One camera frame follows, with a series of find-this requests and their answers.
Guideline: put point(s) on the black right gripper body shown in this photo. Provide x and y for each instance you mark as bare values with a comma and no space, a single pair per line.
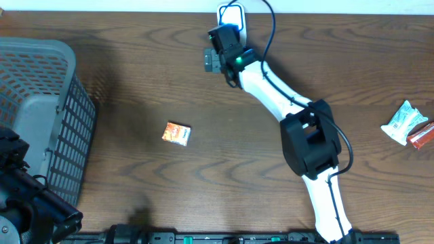
222,62

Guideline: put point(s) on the orange small box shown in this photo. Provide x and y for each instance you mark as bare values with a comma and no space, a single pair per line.
177,134

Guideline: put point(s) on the teal wipes packet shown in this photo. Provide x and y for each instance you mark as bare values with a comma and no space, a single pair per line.
403,122

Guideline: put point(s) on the red candy bar wrapper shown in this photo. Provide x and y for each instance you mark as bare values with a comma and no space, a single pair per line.
422,136

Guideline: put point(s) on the green lid jar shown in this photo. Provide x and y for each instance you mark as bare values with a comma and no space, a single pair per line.
211,61

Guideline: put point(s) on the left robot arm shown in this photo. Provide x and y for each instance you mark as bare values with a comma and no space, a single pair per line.
32,213

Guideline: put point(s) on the white barcode scanner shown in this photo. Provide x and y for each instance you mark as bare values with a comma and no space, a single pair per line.
233,14

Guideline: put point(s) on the grey plastic basket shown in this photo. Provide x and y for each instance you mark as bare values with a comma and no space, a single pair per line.
44,102

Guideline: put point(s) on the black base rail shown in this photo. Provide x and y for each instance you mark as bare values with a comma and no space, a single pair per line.
355,237

